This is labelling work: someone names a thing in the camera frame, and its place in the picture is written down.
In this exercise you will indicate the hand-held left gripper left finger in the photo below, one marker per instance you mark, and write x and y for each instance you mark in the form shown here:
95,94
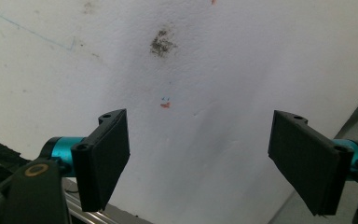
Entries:
102,161

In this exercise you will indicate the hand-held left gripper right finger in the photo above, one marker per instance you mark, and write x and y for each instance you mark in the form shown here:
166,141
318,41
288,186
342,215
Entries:
307,161

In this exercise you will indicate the metal table edge rail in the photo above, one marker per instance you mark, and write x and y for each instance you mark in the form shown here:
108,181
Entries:
90,217

